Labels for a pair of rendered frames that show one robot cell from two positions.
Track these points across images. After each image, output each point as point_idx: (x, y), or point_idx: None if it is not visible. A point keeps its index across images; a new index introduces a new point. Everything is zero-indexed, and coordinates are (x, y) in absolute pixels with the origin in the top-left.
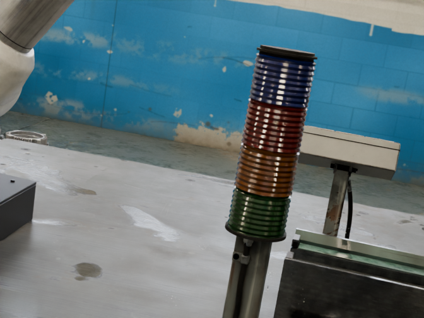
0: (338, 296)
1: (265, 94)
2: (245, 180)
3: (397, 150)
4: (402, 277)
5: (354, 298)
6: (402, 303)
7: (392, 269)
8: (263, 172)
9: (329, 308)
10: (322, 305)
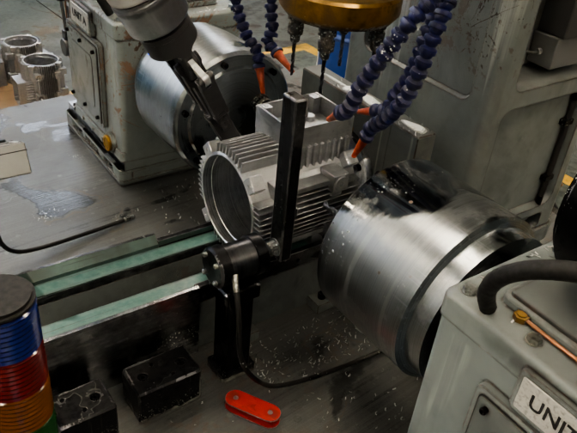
0: (63, 356)
1: (1, 359)
2: (9, 429)
3: (24, 150)
4: (94, 284)
5: (78, 349)
6: (120, 328)
7: (83, 283)
8: (27, 416)
9: (59, 367)
10: (51, 369)
